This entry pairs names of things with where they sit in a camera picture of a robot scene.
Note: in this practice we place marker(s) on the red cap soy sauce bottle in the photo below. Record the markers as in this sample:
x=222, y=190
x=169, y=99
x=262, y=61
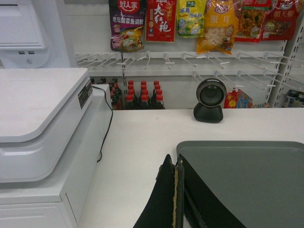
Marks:
x=157, y=97
x=144, y=100
x=131, y=101

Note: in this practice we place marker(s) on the white checkout scale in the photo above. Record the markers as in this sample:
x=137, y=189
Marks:
x=39, y=112

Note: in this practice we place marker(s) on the black barcode scanner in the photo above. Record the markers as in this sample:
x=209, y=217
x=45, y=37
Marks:
x=210, y=94

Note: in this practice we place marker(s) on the yellow white fungus packet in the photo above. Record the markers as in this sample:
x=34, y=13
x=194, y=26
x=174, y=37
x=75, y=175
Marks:
x=220, y=27

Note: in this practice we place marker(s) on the white cash register base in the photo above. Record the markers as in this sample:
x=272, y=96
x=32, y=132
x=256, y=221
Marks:
x=57, y=201

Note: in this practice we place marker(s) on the purple fish seasoning packet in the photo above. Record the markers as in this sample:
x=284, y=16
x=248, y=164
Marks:
x=127, y=20

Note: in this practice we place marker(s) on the white point of sale screen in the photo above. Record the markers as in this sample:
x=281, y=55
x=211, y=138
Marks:
x=23, y=40

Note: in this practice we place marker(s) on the red dried chili packet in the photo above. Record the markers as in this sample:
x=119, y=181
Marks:
x=251, y=20

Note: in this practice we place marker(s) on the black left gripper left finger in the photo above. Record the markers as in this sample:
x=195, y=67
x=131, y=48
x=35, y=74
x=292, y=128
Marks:
x=158, y=212

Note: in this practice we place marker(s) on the red pepper packet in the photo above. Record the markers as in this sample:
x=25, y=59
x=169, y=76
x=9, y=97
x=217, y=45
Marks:
x=280, y=21

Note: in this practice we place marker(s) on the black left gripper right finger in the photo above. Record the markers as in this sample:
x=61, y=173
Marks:
x=207, y=209

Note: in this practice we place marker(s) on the grey-silver rectangular tray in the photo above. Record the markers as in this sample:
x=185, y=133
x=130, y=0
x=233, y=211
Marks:
x=259, y=182

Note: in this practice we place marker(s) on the green yellow seasoning packet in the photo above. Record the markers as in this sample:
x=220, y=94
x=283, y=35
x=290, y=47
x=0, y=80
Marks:
x=190, y=18

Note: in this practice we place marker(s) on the white peg hook rack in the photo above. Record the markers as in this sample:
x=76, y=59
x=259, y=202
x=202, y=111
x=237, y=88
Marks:
x=261, y=68

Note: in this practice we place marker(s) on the red snack pouch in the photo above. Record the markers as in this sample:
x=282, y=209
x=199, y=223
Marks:
x=231, y=99

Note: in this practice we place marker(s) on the red seasoning packet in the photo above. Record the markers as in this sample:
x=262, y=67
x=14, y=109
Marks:
x=160, y=20

